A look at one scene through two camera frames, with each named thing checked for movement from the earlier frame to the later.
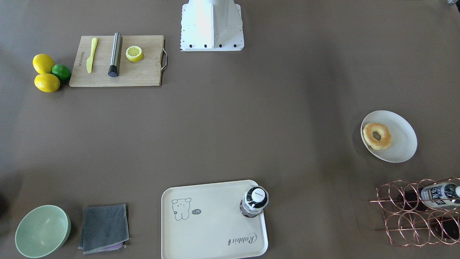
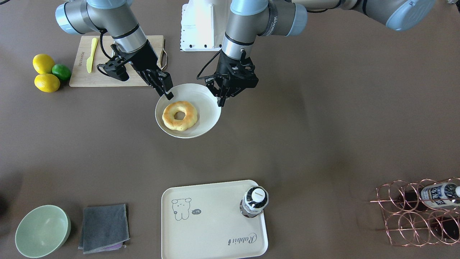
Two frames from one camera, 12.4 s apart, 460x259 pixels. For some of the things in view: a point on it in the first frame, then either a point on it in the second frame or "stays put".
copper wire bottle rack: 421,213 stays put
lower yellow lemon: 47,82 stays put
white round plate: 404,142 → 193,112
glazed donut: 385,135 → 168,113
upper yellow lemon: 43,63 stays put
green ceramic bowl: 42,230 stays put
